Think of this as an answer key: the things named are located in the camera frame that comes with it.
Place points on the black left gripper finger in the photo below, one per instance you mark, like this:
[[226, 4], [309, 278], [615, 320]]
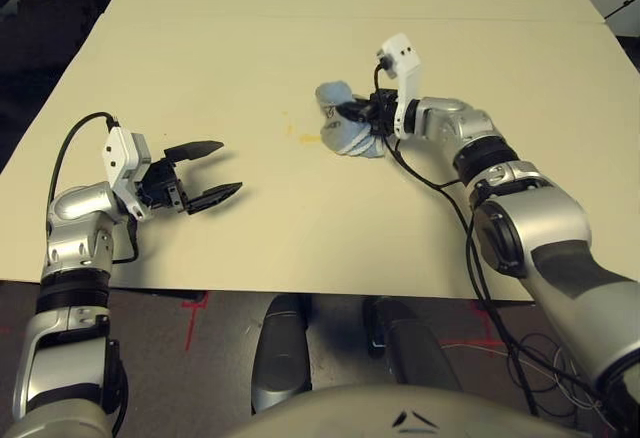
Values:
[[212, 198], [195, 150]]

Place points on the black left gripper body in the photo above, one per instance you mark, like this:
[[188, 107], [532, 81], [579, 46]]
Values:
[[162, 185]]

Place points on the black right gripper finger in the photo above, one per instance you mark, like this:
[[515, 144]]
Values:
[[360, 117], [357, 106]]

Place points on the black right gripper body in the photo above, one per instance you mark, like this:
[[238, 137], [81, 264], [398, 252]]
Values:
[[384, 113]]

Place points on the blue terry rag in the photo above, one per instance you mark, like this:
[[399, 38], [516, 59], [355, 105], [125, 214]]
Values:
[[345, 138]]

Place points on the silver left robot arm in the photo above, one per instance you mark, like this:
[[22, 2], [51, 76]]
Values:
[[75, 208]]

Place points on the orange liquid puddle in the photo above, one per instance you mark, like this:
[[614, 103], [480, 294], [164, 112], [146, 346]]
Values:
[[310, 138]]

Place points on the black table foot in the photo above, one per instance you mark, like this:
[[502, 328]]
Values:
[[500, 304], [201, 298]]

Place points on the dark grey robot left leg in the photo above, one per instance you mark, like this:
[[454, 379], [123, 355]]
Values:
[[280, 353]]

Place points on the dark grey robot leg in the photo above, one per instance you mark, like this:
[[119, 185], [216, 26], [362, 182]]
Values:
[[415, 353], [280, 353]]

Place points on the black foam floor mat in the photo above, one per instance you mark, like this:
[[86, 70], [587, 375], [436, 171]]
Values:
[[40, 43]]

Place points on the dark grey robot right leg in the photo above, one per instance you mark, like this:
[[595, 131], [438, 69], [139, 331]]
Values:
[[415, 353]]

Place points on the beige robot torso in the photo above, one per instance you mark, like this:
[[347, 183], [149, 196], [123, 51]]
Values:
[[350, 413]]

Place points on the black tripod stand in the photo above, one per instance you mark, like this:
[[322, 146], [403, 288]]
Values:
[[622, 7]]

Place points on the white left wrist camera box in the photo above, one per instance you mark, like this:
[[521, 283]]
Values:
[[120, 153]]

